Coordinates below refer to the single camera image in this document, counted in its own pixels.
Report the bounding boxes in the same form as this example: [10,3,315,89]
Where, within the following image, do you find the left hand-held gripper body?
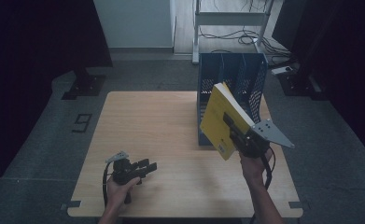
[105,150,143,187]

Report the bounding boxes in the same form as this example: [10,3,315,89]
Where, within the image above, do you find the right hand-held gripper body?
[230,119,296,159]

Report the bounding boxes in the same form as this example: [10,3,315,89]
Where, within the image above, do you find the yellow book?
[199,81,256,161]

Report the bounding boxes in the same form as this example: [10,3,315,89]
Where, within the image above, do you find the blue file rack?
[196,51,269,147]

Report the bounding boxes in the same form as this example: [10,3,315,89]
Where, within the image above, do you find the person's left hand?
[105,175,141,216]

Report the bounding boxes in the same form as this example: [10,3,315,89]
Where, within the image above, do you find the person's right hand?
[238,147,274,189]

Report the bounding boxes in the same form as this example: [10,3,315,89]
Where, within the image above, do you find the grey tape strip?
[60,200,82,212]
[288,201,311,210]

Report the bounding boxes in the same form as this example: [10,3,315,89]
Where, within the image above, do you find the black stand base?
[277,63,328,101]
[61,66,106,101]

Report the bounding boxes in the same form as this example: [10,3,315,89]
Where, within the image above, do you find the white power strip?
[270,65,293,76]

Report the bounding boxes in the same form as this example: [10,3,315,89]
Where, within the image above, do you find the dark curtain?
[0,0,114,206]
[272,0,365,166]

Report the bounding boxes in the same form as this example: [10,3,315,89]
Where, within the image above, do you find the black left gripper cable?
[102,161,113,207]

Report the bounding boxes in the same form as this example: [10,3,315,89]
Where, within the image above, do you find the black floor cables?
[198,26,292,59]

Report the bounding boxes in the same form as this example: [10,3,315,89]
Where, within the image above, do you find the white metal desk frame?
[191,0,276,65]

